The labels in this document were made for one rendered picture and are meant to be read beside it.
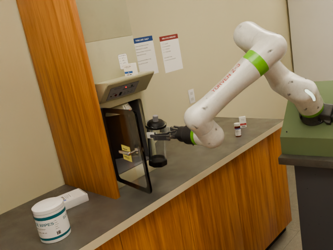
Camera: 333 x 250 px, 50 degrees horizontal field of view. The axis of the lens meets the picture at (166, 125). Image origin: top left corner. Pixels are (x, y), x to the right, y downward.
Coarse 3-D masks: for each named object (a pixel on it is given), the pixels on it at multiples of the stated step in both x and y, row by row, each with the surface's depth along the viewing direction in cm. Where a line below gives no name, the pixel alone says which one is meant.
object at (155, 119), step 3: (153, 117) 177; (156, 117) 176; (150, 120) 180; (153, 120) 177; (156, 120) 177; (159, 120) 179; (162, 120) 179; (147, 123) 178; (150, 123) 176; (153, 123) 176; (156, 123) 176; (159, 123) 176; (162, 123) 177; (153, 126) 175; (156, 126) 175
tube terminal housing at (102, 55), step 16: (96, 48) 175; (112, 48) 182; (128, 48) 190; (96, 64) 176; (112, 64) 183; (96, 80) 176; (128, 96) 191; (144, 96) 200; (144, 112) 200; (144, 128) 204
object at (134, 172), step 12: (108, 108) 171; (108, 120) 174; (120, 120) 164; (132, 120) 156; (108, 132) 178; (120, 132) 168; (132, 132) 159; (120, 144) 172; (132, 144) 162; (120, 156) 175; (132, 156) 166; (144, 156) 158; (120, 168) 179; (132, 168) 169; (144, 168) 160; (120, 180) 183; (132, 180) 173; (144, 180) 163
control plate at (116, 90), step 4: (128, 84) 180; (132, 84) 182; (136, 84) 185; (112, 88) 172; (116, 88) 175; (120, 88) 177; (124, 88) 180; (128, 88) 183; (132, 88) 185; (112, 92) 175; (116, 92) 178; (128, 92) 186; (132, 92) 189; (108, 96) 175; (112, 96) 178; (116, 96) 180; (120, 96) 183
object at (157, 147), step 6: (150, 126) 175; (162, 126) 175; (156, 132) 176; (162, 132) 177; (150, 138) 178; (150, 144) 180; (156, 144) 178; (162, 144) 179; (150, 150) 181; (156, 150) 180; (162, 150) 181; (150, 156) 183; (156, 156) 181; (162, 156) 182
